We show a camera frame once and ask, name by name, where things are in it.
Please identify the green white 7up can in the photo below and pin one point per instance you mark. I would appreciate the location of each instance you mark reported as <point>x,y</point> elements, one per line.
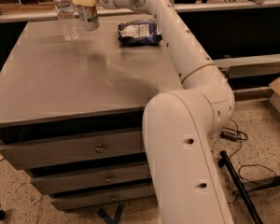
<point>89,17</point>

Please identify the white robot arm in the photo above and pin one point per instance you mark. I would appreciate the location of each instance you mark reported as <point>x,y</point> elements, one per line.
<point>176,124</point>

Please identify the clear plastic water bottle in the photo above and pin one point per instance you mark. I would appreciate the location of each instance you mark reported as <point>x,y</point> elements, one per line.
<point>66,16</point>

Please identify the blue white chip bag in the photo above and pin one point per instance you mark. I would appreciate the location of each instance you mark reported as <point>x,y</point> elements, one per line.
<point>139,33</point>

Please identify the wooden shelf ledge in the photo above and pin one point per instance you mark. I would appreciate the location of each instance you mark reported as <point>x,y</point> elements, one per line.
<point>38,11</point>

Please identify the grey drawer cabinet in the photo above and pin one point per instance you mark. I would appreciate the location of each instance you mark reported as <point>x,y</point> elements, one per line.
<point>51,88</point>

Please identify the top grey drawer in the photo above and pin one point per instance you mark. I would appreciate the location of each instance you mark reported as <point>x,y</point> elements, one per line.
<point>63,150</point>

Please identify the grey drawer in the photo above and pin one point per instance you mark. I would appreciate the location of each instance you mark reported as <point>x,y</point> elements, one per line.
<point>104,196</point>
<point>91,178</point>
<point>63,150</point>

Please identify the middle grey drawer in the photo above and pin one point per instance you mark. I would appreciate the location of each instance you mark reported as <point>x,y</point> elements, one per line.
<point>91,178</point>

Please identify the black power adapter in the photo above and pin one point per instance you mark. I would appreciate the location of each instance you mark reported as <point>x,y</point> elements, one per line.
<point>229,136</point>

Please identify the bottom grey drawer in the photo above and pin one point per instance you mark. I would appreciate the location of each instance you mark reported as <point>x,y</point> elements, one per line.
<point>104,196</point>

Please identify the black tripod leg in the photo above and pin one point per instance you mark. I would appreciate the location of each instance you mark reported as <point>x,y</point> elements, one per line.
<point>225,161</point>

